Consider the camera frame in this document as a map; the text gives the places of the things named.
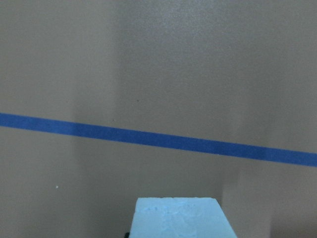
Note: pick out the pale blue foam block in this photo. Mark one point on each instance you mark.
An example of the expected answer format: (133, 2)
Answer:
(179, 217)

